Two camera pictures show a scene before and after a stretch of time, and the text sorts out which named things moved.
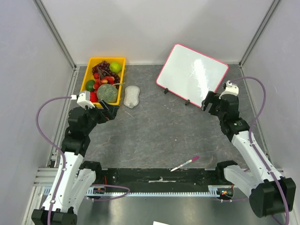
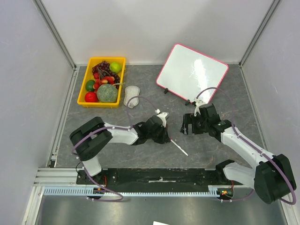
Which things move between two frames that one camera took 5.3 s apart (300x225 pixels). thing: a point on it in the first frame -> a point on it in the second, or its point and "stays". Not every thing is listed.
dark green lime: x=89 y=85 stays
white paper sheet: x=158 y=223 stays
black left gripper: x=108 y=113 -> x=165 y=138
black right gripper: x=213 y=103 -> x=190 y=124
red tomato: x=93 y=97 stays
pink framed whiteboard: x=190 y=75 stays
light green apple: x=115 y=67 stays
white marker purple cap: x=195 y=158 -> x=178 y=146
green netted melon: x=107 y=93 stays
